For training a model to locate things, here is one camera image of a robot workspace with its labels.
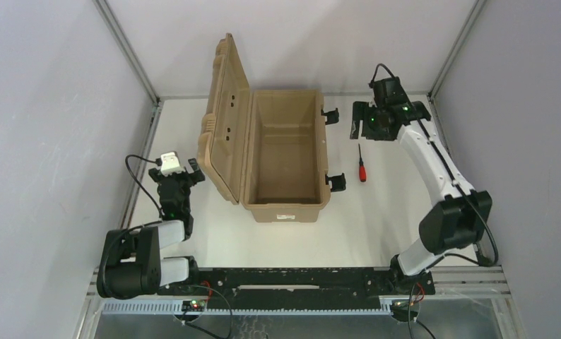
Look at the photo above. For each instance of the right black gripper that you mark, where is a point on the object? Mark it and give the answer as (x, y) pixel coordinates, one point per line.
(358, 119)

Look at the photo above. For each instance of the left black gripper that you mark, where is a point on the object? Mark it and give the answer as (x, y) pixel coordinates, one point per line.
(175, 178)

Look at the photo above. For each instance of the red black screwdriver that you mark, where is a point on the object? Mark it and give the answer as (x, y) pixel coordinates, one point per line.
(362, 174)

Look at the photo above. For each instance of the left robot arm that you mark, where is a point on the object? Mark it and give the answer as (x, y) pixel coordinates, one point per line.
(132, 263)

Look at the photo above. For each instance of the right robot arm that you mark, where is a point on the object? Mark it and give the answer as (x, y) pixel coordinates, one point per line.
(459, 214)

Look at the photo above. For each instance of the tan plastic storage bin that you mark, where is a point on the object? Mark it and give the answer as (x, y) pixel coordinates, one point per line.
(266, 150)

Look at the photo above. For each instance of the left controller board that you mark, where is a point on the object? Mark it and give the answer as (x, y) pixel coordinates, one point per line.
(194, 305)

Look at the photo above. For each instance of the controller board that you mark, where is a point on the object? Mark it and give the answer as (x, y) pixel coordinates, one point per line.
(194, 305)
(404, 311)

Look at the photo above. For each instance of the right controller board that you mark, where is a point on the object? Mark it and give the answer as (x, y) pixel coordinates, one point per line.
(404, 311)

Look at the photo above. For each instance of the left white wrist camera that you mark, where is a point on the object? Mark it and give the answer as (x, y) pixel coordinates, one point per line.
(170, 164)

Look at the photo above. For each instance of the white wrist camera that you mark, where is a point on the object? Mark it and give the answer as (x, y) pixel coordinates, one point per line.
(170, 164)
(388, 92)

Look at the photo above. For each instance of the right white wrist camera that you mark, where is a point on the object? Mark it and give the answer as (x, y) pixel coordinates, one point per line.
(388, 92)

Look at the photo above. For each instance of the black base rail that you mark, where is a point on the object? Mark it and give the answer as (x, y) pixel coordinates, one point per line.
(301, 286)

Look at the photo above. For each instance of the perforated metal cable tray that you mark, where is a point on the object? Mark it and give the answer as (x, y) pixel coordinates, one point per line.
(373, 306)

